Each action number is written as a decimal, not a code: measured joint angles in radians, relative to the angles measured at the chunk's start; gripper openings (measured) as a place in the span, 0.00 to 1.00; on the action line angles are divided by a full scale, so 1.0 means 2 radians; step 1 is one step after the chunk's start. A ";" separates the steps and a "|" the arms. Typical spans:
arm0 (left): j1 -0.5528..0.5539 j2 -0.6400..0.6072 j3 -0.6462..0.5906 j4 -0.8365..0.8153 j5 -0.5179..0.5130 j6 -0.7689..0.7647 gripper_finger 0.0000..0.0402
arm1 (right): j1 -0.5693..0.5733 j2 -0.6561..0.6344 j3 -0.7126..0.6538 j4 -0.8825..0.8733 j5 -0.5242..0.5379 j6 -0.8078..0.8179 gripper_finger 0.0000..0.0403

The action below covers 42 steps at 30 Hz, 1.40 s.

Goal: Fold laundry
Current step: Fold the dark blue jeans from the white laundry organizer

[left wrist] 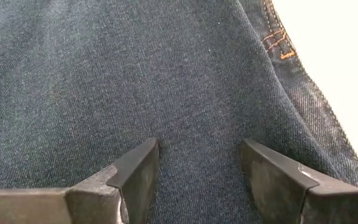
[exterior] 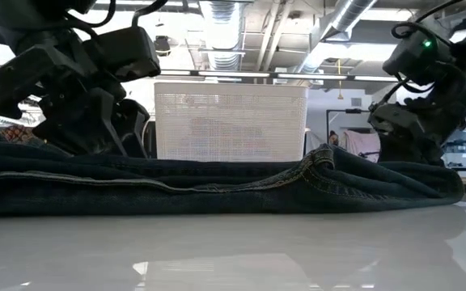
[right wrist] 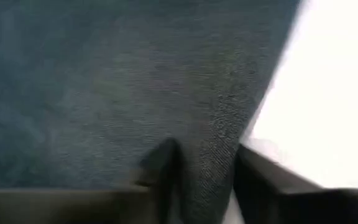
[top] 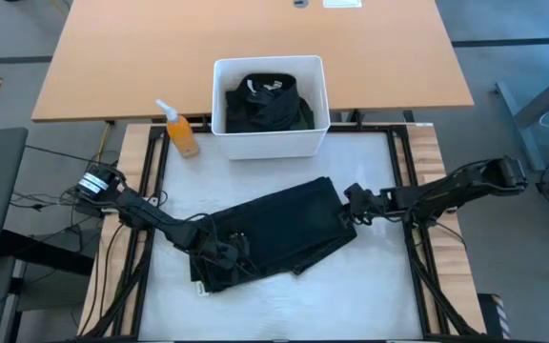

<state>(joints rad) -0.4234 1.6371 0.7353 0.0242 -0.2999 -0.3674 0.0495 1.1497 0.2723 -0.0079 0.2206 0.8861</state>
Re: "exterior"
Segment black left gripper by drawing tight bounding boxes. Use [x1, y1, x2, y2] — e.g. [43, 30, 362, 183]
[0, 27, 151, 158]

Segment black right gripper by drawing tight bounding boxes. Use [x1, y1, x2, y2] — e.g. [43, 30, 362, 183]
[368, 64, 466, 167]

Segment dark blue jeans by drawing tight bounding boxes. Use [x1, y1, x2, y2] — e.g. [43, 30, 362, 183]
[0, 123, 465, 217]

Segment white perforated laundry basket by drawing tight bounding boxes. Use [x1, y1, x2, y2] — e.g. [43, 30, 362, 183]
[154, 82, 309, 162]

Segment pink cloth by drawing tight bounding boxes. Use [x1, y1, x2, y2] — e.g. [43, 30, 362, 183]
[342, 129, 381, 162]

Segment background black robot stand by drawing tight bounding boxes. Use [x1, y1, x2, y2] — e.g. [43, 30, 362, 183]
[445, 137, 466, 171]

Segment small hanging yellow pendant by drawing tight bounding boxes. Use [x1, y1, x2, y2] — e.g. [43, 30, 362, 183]
[337, 58, 345, 101]

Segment red patterned cloth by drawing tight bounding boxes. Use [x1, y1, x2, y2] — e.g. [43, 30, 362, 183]
[0, 124, 40, 145]

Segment black ceiling dome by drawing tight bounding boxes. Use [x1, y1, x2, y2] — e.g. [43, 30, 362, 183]
[154, 35, 172, 57]

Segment long linear ceiling light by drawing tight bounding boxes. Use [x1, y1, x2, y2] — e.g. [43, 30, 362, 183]
[151, 69, 400, 83]

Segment black metal stand frame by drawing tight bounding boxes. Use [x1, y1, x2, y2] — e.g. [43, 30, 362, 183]
[325, 108, 374, 141]

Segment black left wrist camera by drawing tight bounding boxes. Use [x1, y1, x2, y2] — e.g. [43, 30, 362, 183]
[83, 26, 162, 82]

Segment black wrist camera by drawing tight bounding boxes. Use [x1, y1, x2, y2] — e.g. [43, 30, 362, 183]
[382, 30, 452, 86]
[83, 26, 162, 82]

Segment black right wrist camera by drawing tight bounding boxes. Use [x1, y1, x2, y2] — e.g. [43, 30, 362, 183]
[382, 30, 452, 86]

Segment smooth silver ceiling duct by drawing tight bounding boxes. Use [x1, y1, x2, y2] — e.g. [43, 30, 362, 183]
[297, 0, 379, 76]

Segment corrugated silver ceiling duct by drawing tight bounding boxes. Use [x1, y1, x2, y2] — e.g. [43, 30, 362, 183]
[198, 0, 244, 72]

